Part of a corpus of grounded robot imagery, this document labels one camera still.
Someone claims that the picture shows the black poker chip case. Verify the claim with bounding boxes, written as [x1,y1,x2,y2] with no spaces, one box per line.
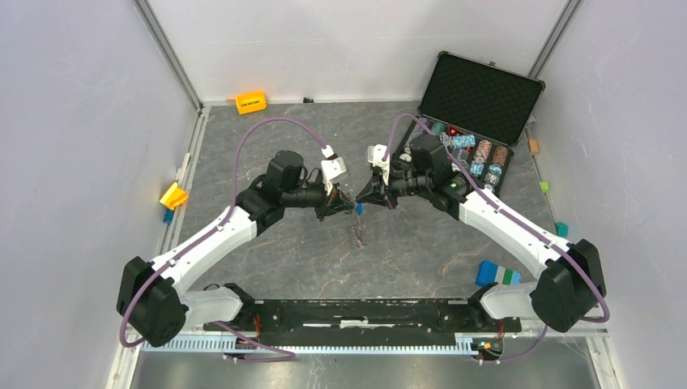
[417,51,546,195]

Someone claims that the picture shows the yellow orange block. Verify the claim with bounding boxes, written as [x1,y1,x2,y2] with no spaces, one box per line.
[159,182,189,211]

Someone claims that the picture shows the orange small cube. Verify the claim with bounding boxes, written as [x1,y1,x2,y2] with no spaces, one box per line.
[528,139,540,156]

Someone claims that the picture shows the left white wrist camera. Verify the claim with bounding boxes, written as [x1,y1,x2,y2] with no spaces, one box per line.
[320,145,348,195]

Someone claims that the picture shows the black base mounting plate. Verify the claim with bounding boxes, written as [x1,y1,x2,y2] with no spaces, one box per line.
[225,283,522,347]

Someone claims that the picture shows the orange plastic block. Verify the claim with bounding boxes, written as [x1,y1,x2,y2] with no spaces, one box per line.
[234,91,267,115]

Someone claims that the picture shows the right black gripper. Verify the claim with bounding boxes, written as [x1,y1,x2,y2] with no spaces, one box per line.
[356,164,432,210]

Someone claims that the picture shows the blue white green block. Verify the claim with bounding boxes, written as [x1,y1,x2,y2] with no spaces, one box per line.
[475,260,521,287]

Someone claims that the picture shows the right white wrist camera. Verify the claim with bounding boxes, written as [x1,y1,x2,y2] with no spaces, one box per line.
[367,144,390,177]

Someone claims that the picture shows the small blue block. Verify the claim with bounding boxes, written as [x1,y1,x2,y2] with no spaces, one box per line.
[163,209,174,224]

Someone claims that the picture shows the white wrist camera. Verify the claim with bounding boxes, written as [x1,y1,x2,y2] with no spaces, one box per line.
[367,144,390,177]
[320,145,348,195]

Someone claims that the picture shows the large metal disc keyring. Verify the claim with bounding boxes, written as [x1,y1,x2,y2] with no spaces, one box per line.
[347,209,365,247]

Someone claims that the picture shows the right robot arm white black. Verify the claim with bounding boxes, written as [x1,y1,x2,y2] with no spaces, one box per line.
[356,134,610,332]

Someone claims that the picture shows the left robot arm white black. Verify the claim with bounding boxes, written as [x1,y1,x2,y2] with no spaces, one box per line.
[116,151,353,348]

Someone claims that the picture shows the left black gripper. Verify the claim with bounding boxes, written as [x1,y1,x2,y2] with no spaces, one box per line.
[282,178,354,222]

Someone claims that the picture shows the teal cube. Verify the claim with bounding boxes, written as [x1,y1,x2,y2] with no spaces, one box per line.
[554,221,569,237]

